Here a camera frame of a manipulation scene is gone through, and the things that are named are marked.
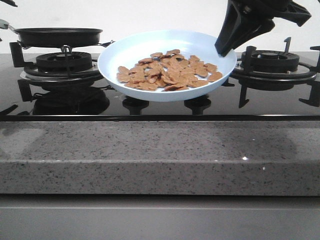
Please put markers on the brown meat pieces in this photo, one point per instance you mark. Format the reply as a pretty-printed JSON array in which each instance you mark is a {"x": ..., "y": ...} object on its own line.
[{"x": 170, "y": 71}]

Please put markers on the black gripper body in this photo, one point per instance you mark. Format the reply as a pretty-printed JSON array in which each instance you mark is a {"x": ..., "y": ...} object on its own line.
[{"x": 269, "y": 9}]

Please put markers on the black gas burner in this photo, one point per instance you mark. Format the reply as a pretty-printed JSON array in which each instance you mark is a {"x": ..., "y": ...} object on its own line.
[
  {"x": 56, "y": 69},
  {"x": 272, "y": 70}
]

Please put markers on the left black gas burner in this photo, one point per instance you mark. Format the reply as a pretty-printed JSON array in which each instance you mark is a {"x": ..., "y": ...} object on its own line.
[{"x": 56, "y": 69}]

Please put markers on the right black gas burner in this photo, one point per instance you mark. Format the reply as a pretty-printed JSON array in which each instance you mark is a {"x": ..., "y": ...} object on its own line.
[{"x": 272, "y": 70}]

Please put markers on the black gripper finger holding plate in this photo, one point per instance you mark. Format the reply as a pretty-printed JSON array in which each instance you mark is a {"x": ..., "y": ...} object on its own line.
[{"x": 243, "y": 22}]

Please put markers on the light blue plate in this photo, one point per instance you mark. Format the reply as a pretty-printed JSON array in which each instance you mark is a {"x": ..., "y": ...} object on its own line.
[{"x": 129, "y": 50}]

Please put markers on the black glass cooktop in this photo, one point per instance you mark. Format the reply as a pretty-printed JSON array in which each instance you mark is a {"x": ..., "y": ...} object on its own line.
[{"x": 234, "y": 101}]

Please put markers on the grey cabinet drawer front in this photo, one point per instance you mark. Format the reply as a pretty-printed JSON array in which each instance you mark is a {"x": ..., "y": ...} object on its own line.
[{"x": 158, "y": 217}]

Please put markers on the black frying pan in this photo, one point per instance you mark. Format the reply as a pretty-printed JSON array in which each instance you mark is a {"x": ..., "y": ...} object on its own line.
[{"x": 55, "y": 37}]

